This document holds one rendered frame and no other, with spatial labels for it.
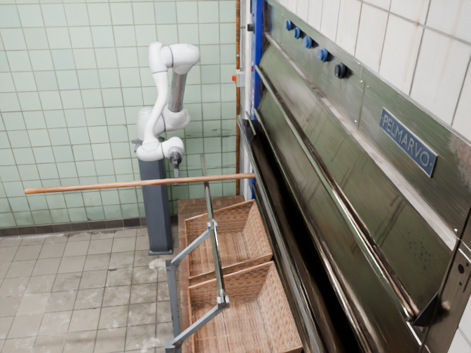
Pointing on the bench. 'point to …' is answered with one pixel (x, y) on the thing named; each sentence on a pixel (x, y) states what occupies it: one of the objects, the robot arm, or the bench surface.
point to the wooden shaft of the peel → (138, 183)
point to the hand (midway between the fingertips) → (175, 174)
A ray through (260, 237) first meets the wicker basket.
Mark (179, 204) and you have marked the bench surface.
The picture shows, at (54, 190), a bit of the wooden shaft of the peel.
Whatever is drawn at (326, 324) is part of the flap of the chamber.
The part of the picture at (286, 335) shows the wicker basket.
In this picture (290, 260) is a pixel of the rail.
